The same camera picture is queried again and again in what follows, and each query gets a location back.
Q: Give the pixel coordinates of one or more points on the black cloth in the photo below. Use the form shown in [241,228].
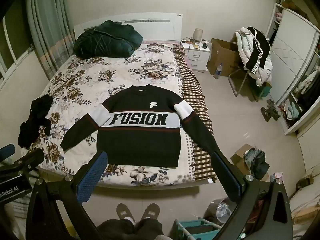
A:
[37,112]

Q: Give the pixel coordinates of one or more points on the grey-green curtain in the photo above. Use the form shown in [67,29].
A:
[47,30]

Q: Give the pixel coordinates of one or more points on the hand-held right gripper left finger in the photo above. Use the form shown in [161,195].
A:
[92,177]

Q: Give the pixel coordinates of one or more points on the black striped track jacket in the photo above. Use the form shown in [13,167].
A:
[260,50]

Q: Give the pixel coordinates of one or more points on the hanging clothes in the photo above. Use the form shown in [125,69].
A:
[308,85]

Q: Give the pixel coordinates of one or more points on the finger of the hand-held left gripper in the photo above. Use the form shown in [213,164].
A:
[28,161]
[7,151]

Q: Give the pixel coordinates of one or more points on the person's right shoe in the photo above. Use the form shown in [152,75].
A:
[150,212]

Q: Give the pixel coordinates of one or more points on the small cardboard box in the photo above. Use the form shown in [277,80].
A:
[238,155]

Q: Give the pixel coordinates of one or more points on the white headboard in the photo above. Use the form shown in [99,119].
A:
[160,27]

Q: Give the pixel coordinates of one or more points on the large cardboard box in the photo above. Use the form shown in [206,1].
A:
[220,55]

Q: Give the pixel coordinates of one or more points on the stack of folded pastel clothes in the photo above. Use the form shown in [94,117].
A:
[291,110]

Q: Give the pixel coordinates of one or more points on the plastic water bottle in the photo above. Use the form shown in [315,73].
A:
[218,72]

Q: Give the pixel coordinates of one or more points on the green box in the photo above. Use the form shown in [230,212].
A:
[263,90]

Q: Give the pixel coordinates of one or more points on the beige table lamp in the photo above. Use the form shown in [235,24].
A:
[198,35]

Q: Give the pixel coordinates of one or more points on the silver trash bin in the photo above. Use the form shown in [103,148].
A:
[220,211]

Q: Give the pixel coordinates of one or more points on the teal storage basket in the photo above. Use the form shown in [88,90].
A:
[192,226]

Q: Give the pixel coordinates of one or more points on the black and white knit sweater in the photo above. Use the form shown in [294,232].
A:
[140,142]

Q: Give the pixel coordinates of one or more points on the person's shoe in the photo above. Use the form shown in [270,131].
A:
[150,212]
[125,212]

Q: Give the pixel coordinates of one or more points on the person's left shoe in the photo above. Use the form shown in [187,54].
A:
[125,212]

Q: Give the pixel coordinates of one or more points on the brown checked blanket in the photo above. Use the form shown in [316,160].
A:
[192,92]

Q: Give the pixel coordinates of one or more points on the dark mug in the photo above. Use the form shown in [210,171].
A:
[205,45]

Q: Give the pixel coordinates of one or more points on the white wardrobe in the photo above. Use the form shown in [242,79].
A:
[287,42]

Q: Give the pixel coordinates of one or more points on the person's dark trousers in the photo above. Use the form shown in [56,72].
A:
[130,231]

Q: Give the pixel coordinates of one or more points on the white nightstand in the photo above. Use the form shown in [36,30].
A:
[198,57]

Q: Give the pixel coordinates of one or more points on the floral bed sheet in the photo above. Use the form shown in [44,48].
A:
[100,67]

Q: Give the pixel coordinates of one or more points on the window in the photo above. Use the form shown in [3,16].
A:
[15,42]

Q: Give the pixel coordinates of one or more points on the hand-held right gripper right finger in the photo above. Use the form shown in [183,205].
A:
[228,180]

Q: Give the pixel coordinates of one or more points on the folding chair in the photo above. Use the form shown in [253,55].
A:
[235,85]

